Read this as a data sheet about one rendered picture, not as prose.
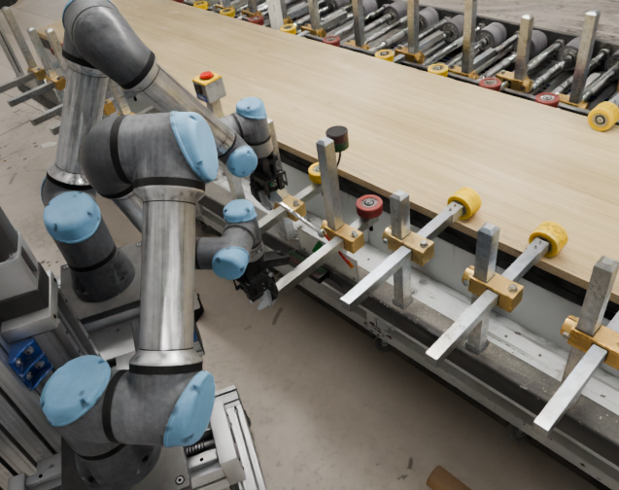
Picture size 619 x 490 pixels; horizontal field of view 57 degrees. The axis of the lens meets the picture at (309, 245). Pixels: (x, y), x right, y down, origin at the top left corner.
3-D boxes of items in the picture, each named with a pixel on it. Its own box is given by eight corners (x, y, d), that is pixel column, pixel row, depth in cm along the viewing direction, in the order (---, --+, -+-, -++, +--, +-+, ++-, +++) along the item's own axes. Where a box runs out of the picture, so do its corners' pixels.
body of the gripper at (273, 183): (269, 199, 161) (261, 164, 153) (250, 189, 166) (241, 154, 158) (289, 187, 164) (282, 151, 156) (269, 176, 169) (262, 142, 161)
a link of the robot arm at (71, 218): (68, 275, 129) (42, 230, 120) (59, 243, 138) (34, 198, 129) (120, 254, 132) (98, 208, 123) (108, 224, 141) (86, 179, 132)
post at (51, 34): (87, 124, 286) (46, 30, 254) (85, 122, 288) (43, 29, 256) (93, 122, 288) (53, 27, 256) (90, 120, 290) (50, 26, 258)
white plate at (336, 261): (358, 284, 175) (356, 261, 168) (300, 249, 190) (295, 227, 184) (360, 283, 175) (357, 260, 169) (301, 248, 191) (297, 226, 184)
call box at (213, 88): (210, 106, 179) (204, 84, 174) (197, 101, 183) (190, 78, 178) (227, 97, 182) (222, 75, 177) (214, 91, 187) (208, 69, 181)
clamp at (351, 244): (353, 254, 168) (352, 241, 164) (321, 236, 176) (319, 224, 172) (365, 244, 170) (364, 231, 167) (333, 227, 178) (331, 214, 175)
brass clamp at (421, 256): (421, 267, 146) (421, 254, 143) (380, 246, 154) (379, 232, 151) (435, 255, 149) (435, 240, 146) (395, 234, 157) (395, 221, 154)
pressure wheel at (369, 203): (372, 241, 174) (370, 212, 167) (353, 231, 179) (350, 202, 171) (389, 227, 178) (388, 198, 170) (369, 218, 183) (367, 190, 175)
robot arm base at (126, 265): (75, 310, 134) (57, 281, 128) (74, 269, 145) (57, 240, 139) (138, 290, 137) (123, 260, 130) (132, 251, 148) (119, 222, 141)
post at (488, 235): (476, 366, 155) (492, 233, 123) (465, 359, 157) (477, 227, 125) (484, 358, 156) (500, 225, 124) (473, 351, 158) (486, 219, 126)
